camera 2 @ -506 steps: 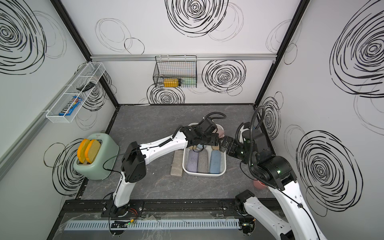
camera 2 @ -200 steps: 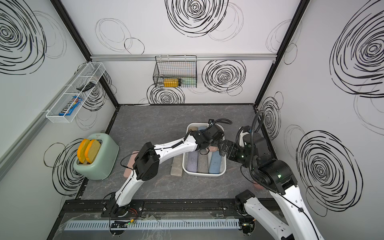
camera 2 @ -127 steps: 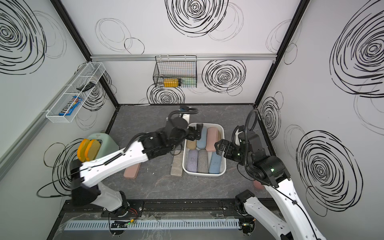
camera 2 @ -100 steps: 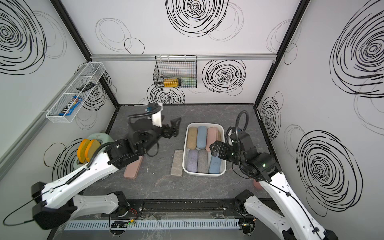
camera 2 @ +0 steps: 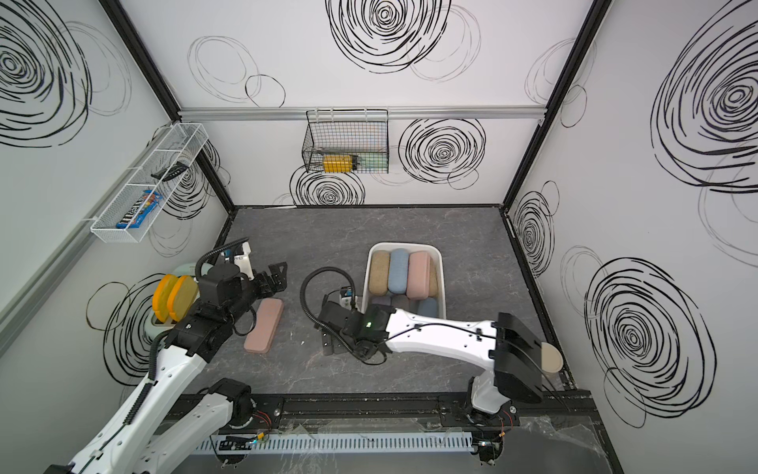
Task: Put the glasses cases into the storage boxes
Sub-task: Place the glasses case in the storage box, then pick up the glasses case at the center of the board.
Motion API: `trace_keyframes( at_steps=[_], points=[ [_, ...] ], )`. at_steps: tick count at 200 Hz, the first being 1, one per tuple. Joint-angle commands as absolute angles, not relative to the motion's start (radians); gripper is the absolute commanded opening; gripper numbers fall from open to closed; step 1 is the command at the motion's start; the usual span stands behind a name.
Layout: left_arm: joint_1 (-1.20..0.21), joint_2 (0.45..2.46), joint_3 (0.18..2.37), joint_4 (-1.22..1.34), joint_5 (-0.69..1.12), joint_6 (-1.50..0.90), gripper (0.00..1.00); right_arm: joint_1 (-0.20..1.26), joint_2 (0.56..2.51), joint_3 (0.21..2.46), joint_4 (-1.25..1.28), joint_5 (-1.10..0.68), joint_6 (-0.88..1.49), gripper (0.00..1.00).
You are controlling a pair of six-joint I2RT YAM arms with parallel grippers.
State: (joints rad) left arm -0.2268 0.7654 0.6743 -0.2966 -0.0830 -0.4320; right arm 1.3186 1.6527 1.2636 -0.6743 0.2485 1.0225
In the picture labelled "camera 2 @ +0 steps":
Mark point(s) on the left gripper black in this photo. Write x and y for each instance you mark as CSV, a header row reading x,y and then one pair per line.
x,y
280,280

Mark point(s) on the purple fabric glasses case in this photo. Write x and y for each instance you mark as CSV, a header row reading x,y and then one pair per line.
x,y
385,300

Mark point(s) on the grey fabric glasses case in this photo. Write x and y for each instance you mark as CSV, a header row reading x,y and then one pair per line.
x,y
402,301

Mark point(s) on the light blue glasses case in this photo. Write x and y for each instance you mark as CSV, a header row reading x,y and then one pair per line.
x,y
428,308
398,271

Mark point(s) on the pink glasses case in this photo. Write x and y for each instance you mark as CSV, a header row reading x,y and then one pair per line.
x,y
259,341
419,273

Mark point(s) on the tan fabric glasses case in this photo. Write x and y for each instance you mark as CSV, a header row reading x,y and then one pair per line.
x,y
378,273

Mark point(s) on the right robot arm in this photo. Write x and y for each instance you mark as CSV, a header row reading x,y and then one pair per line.
x,y
509,353

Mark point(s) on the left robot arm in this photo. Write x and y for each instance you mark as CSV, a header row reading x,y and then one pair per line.
x,y
128,443

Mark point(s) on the white plastic storage tray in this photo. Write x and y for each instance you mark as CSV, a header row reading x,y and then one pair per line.
x,y
411,248

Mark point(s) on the right orange toast slice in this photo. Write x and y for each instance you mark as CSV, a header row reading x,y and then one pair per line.
x,y
183,296

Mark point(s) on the orange toast slice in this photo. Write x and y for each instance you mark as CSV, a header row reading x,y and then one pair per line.
x,y
183,296
161,296

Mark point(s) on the left orange toast slice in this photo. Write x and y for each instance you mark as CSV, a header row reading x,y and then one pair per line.
x,y
161,296

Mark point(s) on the mint green toaster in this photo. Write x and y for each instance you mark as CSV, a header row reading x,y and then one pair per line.
x,y
152,327

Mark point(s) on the blue candy packet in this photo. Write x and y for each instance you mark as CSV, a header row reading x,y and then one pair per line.
x,y
145,204

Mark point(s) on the black remote on shelf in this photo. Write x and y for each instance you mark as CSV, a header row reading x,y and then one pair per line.
x,y
170,173

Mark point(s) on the yellow item in basket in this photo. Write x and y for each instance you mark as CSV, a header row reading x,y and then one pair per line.
x,y
338,163

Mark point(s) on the green item in basket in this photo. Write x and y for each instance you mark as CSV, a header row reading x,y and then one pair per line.
x,y
372,163

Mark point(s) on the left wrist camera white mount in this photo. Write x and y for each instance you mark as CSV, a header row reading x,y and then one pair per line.
x,y
241,258

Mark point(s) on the white slotted cable duct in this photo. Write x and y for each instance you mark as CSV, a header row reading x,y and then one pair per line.
x,y
339,444

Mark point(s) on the white wire wall shelf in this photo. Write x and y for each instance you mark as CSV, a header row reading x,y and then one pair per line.
x,y
183,144

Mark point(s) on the black wire wall basket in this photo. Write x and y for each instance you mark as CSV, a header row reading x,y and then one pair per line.
x,y
341,136

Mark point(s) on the aluminium wall rail back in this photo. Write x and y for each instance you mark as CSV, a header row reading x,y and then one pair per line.
x,y
249,114

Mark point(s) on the aluminium wall rail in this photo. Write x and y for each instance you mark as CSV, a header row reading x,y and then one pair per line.
x,y
26,303
249,114

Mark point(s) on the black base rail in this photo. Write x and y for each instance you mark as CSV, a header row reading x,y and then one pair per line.
x,y
431,409

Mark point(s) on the aluminium wall rail left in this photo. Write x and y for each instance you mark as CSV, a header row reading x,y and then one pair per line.
x,y
26,303

